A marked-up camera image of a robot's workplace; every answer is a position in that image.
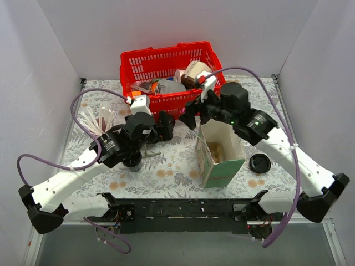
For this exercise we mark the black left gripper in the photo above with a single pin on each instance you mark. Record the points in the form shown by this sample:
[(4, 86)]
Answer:
[(163, 126)]

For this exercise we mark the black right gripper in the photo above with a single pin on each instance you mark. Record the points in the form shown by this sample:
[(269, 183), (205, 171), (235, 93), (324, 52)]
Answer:
[(203, 106)]

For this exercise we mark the brown cardboard cup carrier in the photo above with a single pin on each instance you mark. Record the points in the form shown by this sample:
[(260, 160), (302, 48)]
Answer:
[(217, 151)]

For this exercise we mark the green illustrated paper bag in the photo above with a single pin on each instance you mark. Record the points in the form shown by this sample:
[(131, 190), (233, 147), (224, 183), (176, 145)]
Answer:
[(218, 174)]

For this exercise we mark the black paper coffee cup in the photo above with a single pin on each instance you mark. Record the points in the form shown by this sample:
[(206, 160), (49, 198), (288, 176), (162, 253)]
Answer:
[(171, 121)]

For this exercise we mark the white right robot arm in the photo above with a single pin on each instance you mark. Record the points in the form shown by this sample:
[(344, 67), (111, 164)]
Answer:
[(320, 187)]

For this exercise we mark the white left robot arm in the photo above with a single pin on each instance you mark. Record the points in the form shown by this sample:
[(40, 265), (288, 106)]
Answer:
[(50, 203)]

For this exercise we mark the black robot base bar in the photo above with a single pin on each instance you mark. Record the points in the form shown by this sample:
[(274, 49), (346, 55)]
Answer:
[(185, 215)]

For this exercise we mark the grey foil pouch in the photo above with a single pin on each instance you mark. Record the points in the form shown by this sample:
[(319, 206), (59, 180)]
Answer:
[(164, 87)]

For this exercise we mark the red plastic shopping basket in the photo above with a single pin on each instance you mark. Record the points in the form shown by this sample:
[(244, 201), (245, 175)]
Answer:
[(141, 69)]

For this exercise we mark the floral patterned table mat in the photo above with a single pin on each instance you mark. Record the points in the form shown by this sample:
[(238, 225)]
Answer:
[(174, 172)]

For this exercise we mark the pink cup of straws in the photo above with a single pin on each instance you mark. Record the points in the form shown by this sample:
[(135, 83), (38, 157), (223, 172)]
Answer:
[(97, 124)]

